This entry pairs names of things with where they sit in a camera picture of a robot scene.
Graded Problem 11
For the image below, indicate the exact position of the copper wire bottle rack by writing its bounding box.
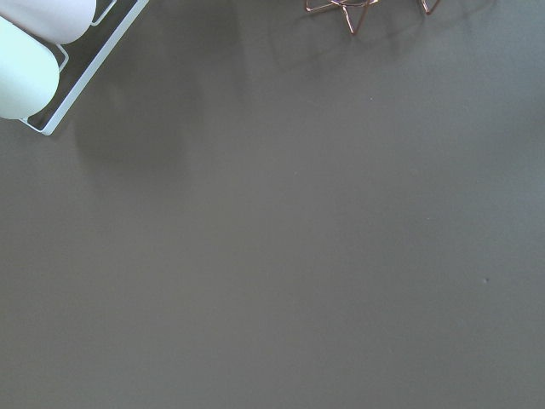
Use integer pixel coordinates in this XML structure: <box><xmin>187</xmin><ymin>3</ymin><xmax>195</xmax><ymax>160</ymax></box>
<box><xmin>304</xmin><ymin>0</ymin><xmax>442</xmax><ymax>36</ymax></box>

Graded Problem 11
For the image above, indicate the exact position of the white cup rack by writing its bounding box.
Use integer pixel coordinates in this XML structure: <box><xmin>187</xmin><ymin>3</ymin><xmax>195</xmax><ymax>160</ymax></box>
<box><xmin>20</xmin><ymin>0</ymin><xmax>148</xmax><ymax>135</ymax></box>

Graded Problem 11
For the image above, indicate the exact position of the white cup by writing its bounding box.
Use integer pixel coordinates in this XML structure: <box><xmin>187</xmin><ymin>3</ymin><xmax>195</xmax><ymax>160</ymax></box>
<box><xmin>1</xmin><ymin>18</ymin><xmax>60</xmax><ymax>119</ymax></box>

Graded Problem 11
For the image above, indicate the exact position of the pink cup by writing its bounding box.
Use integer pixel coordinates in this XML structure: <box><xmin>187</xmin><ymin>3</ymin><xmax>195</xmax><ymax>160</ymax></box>
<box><xmin>1</xmin><ymin>0</ymin><xmax>96</xmax><ymax>44</ymax></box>

